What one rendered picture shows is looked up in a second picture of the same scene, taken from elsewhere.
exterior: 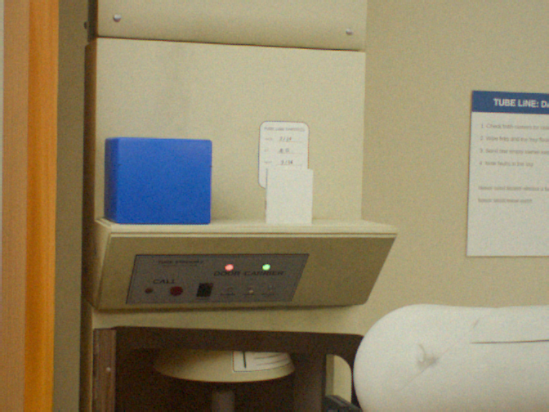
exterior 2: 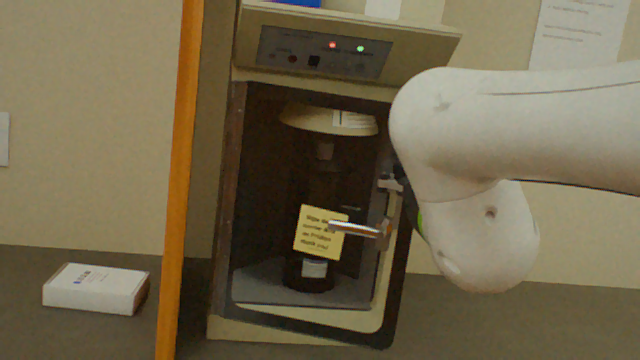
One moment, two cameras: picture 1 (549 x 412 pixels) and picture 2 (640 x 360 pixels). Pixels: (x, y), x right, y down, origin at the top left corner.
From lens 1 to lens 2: 0.17 m
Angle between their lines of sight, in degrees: 14
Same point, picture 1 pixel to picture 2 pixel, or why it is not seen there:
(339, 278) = (415, 65)
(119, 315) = (252, 73)
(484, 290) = not seen: hidden behind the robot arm
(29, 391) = (177, 115)
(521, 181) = (578, 24)
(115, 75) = not seen: outside the picture
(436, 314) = (457, 72)
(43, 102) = not seen: outside the picture
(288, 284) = (376, 65)
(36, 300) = (186, 49)
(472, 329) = (480, 83)
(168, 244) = (287, 19)
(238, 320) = (338, 89)
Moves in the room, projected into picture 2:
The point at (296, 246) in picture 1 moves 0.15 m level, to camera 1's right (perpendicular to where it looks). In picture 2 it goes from (383, 34) to (488, 49)
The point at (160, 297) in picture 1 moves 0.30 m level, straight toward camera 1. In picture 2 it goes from (280, 62) to (254, 81)
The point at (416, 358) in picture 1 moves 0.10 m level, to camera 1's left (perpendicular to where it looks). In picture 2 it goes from (434, 104) to (323, 87)
